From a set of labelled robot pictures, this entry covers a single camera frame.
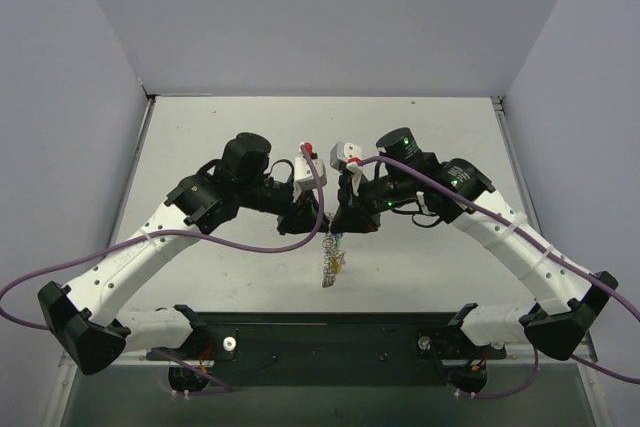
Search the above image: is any silver round keyring disc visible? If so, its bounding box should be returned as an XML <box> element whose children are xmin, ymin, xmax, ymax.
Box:
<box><xmin>322</xmin><ymin>232</ymin><xmax>346</xmax><ymax>288</ymax></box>

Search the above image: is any yellow tagged key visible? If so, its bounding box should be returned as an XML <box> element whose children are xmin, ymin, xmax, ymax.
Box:
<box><xmin>329</xmin><ymin>253</ymin><xmax>346</xmax><ymax>275</ymax></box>

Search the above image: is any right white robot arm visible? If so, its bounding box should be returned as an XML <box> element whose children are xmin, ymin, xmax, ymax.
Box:
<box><xmin>330</xmin><ymin>127</ymin><xmax>618</xmax><ymax>361</ymax></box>

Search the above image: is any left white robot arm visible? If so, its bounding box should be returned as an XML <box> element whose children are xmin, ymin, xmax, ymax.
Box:
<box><xmin>38</xmin><ymin>133</ymin><xmax>329</xmax><ymax>375</ymax></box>

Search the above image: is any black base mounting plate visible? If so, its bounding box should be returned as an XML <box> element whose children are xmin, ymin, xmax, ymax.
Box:
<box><xmin>171</xmin><ymin>312</ymin><xmax>506</xmax><ymax>387</ymax></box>

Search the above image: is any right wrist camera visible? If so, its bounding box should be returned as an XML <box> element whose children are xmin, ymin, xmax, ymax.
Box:
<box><xmin>330</xmin><ymin>142</ymin><xmax>363</xmax><ymax>193</ymax></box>

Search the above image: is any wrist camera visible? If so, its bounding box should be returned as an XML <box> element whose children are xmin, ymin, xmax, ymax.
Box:
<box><xmin>293</xmin><ymin>142</ymin><xmax>327</xmax><ymax>202</ymax></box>
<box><xmin>330</xmin><ymin>142</ymin><xmax>363</xmax><ymax>193</ymax></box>

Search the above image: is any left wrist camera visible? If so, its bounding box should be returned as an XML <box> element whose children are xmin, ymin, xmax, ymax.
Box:
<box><xmin>293</xmin><ymin>142</ymin><xmax>327</xmax><ymax>202</ymax></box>

